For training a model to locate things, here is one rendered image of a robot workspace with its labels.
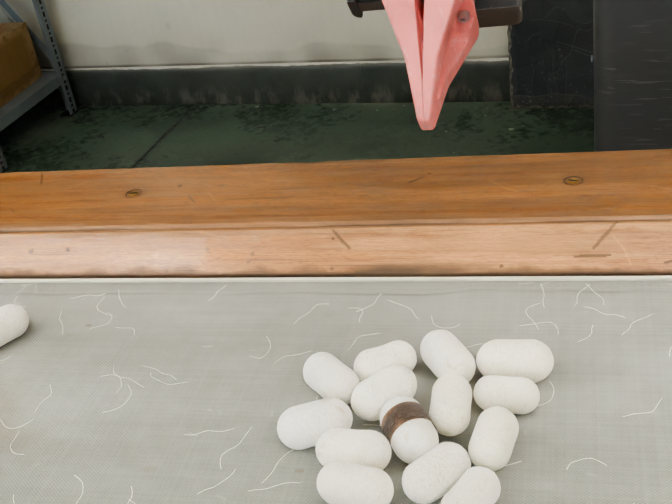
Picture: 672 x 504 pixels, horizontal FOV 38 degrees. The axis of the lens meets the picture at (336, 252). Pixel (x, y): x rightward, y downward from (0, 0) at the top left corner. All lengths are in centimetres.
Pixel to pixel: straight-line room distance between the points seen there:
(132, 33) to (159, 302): 238
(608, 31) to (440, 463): 97
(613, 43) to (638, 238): 78
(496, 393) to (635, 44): 91
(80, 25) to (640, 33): 203
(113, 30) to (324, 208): 240
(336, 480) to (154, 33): 255
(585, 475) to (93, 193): 41
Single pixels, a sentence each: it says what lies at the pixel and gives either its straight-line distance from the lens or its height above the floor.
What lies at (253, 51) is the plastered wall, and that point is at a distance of 281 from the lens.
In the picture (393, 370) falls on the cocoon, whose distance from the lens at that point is 49.
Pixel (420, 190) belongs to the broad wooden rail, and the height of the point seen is 76.
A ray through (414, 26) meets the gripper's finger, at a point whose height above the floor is 90.
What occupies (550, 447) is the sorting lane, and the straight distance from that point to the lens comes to 47.
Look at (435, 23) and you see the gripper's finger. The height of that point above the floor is 90.
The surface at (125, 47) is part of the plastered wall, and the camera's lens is 299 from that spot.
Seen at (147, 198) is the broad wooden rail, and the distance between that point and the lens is 69.
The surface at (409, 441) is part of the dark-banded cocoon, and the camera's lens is 45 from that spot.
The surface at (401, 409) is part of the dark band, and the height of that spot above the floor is 76.
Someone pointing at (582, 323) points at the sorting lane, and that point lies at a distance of 54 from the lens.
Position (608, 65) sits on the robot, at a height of 56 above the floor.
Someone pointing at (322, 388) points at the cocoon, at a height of 75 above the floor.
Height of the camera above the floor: 106
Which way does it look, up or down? 31 degrees down
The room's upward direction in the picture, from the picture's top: 10 degrees counter-clockwise
